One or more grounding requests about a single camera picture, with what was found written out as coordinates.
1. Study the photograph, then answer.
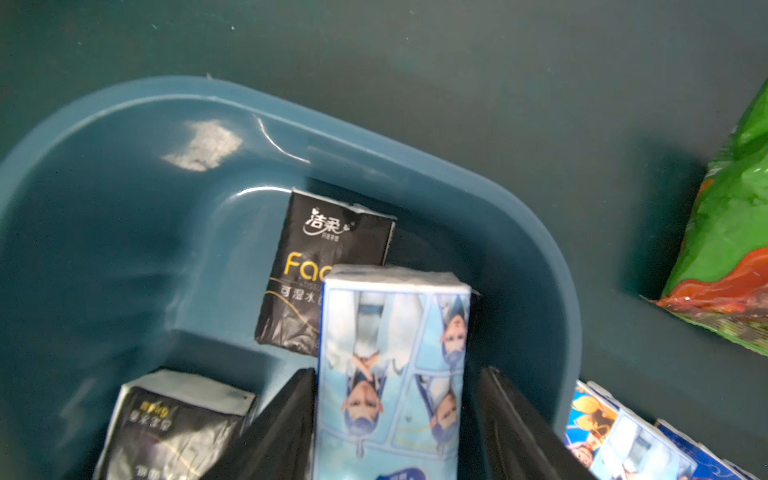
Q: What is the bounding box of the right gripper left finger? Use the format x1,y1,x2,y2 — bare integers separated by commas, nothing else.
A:
203,368,317,480

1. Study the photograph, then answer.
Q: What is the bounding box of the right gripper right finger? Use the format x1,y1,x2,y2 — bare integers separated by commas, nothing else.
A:
478,367,594,480

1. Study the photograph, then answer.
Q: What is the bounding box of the black face tissue pack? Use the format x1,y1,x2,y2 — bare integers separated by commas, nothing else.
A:
255,189,396,356
93,369,257,479

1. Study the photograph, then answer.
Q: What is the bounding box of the white blue tissue pack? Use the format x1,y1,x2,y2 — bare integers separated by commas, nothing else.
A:
311,265,472,479

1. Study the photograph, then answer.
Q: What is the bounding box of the black Face tissue pack back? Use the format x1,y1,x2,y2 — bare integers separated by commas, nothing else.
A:
255,189,396,356

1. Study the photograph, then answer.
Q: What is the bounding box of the teal plastic storage box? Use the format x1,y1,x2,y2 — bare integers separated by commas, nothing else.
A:
1,77,582,479

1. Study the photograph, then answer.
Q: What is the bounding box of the green snack bag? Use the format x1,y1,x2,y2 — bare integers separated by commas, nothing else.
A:
654,88,767,355

